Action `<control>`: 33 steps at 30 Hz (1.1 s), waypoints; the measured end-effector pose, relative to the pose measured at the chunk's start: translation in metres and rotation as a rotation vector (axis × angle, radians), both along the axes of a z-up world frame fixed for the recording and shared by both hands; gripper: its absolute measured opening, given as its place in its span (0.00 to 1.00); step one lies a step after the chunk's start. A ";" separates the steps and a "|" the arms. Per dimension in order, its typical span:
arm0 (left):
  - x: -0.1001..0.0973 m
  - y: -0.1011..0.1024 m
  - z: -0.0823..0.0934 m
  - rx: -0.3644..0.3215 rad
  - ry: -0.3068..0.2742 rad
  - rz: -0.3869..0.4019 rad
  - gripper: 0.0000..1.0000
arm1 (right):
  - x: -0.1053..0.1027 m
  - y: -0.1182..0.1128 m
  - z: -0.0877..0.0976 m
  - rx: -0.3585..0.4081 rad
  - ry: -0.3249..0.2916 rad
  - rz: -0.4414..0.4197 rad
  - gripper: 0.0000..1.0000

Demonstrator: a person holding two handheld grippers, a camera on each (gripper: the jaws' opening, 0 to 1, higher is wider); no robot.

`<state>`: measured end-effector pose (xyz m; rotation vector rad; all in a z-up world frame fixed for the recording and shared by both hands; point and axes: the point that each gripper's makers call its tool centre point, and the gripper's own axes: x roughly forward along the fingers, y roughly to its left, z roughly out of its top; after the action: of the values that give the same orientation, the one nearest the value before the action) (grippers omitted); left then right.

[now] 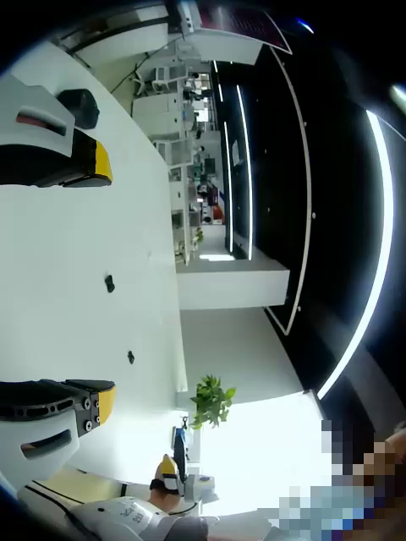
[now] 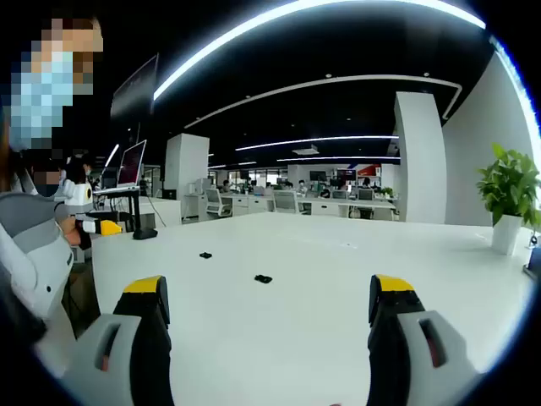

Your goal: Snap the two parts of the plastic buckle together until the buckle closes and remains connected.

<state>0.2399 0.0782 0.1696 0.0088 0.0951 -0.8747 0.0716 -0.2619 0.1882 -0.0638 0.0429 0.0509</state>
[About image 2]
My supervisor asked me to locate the person's left hand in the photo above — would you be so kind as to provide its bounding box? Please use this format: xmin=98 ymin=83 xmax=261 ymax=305
xmin=57 ymin=215 xmax=85 ymax=246

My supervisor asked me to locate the white plant pot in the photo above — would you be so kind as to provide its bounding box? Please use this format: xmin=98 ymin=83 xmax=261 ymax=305
xmin=490 ymin=213 xmax=524 ymax=256

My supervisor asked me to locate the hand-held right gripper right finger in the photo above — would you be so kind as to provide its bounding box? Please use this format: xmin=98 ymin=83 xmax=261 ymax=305
xmin=366 ymin=273 xmax=478 ymax=406

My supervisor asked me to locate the green potted plant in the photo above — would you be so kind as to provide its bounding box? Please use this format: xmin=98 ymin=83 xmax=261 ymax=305
xmin=476 ymin=142 xmax=541 ymax=232

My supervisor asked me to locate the white office chair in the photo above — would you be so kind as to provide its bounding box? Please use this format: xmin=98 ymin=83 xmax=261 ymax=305
xmin=271 ymin=189 xmax=300 ymax=215
xmin=205 ymin=188 xmax=234 ymax=220

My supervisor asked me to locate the wide white pillar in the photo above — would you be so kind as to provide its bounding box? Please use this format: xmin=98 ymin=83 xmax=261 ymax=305
xmin=394 ymin=91 xmax=448 ymax=224

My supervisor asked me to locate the black laptop stand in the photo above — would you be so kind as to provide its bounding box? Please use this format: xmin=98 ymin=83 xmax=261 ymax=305
xmin=92 ymin=188 xmax=143 ymax=233

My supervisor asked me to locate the white square pillar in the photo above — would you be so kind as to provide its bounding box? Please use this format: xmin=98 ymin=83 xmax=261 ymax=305
xmin=164 ymin=133 xmax=210 ymax=203

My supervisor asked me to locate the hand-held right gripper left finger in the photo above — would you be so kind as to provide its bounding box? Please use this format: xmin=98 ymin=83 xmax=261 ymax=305
xmin=63 ymin=274 xmax=175 ymax=406

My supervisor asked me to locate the dark tablet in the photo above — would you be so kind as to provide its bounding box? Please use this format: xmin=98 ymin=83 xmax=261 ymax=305
xmin=522 ymin=247 xmax=541 ymax=279

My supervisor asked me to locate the dark hanging screen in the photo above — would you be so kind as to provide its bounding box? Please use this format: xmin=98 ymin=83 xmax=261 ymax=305
xmin=110 ymin=52 xmax=160 ymax=128

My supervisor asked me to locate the row of white desks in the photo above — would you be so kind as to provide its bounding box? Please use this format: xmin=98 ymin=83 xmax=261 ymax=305
xmin=181 ymin=192 xmax=399 ymax=222

